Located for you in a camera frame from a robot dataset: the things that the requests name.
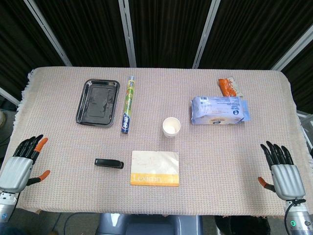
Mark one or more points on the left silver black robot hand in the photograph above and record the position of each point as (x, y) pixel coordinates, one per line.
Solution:
(17, 170)

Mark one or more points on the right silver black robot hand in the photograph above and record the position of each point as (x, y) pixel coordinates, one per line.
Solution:
(287, 178)

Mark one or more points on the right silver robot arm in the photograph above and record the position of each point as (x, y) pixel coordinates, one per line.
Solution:
(297, 216)

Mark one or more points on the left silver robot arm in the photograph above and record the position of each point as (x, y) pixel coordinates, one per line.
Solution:
(6, 208)

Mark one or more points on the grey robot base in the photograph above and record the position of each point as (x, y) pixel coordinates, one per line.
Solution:
(149, 224)

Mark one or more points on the black stapler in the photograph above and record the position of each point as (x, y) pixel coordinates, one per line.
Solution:
(109, 163)

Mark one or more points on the white orange Lexicon book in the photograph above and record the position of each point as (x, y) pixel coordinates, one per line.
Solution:
(155, 168)

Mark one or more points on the blue wet wipes pack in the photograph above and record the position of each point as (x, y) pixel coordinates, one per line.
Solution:
(218, 110)

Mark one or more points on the black rectangular tray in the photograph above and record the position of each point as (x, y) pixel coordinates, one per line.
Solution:
(98, 102)

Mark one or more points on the orange white snack packet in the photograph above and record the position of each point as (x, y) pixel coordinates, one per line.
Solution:
(228, 86)

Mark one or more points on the white paper cup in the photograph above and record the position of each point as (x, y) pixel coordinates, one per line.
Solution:
(171, 127)

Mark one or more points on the green blue wrap roll box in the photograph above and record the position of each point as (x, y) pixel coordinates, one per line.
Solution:
(128, 104)

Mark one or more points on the beige woven tablecloth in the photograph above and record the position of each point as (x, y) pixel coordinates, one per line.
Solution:
(156, 147)

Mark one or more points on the black folding screen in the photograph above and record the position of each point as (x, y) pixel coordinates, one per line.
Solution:
(156, 31)

